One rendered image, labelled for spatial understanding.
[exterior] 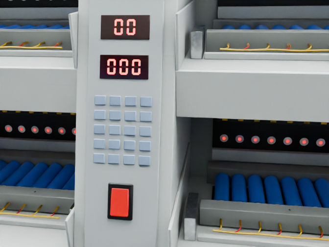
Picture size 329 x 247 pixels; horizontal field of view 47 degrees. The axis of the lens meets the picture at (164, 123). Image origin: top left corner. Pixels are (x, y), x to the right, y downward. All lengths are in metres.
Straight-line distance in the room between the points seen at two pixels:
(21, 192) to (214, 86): 0.26
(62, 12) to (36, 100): 0.21
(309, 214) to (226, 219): 0.09
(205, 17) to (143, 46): 0.22
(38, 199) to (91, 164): 0.13
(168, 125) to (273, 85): 0.10
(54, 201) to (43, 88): 0.14
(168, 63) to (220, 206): 0.17
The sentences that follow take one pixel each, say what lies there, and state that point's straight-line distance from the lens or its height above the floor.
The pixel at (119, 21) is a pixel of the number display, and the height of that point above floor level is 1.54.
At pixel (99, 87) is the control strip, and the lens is 0.36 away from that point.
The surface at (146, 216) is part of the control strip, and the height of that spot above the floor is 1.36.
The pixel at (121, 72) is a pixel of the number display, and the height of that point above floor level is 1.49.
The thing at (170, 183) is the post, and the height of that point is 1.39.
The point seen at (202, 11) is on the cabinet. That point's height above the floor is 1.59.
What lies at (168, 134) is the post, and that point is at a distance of 0.35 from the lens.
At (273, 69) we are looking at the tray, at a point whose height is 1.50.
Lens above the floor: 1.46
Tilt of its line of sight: 3 degrees down
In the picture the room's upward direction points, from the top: 2 degrees clockwise
